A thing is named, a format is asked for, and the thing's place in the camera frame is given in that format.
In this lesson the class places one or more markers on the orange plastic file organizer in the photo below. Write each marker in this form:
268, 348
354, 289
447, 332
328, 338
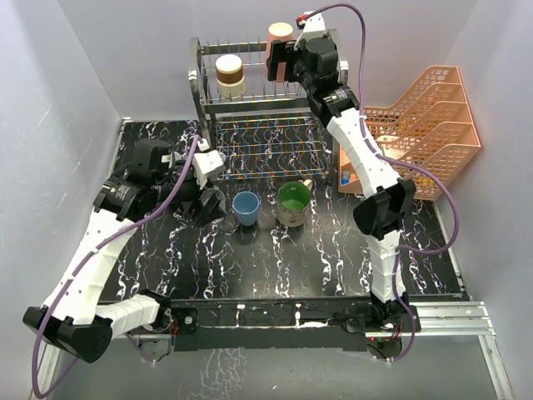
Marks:
430, 125

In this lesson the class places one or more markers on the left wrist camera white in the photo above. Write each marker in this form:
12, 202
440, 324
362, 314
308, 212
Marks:
207, 163

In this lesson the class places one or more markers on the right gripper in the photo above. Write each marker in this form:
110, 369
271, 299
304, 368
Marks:
281, 52

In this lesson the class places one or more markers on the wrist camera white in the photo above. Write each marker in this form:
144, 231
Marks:
207, 163
310, 26

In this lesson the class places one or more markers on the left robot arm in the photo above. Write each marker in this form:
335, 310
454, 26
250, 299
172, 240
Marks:
136, 193

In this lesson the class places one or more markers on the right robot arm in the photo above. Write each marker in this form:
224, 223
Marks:
387, 197

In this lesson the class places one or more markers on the steel two-tier dish rack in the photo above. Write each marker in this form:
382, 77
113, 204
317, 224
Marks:
268, 131

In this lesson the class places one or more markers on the tall pink plastic cup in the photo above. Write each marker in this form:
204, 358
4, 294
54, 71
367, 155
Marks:
280, 55

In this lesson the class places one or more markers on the cream ceramic mug green inside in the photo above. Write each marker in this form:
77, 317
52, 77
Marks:
293, 202

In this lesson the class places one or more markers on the light blue plastic cup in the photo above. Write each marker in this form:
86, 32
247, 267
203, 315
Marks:
246, 207

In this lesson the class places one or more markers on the items in organizer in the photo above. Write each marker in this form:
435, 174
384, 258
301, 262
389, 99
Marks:
397, 151

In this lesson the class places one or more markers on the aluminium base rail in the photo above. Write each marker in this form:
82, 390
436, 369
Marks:
307, 348

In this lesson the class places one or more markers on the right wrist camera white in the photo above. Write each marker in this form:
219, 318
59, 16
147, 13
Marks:
310, 26

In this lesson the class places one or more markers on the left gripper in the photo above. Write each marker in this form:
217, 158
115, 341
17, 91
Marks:
211, 209

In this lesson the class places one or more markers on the cream and brown cup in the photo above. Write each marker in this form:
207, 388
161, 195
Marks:
230, 76

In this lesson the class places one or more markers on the clear glass cup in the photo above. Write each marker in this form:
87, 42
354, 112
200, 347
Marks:
213, 203

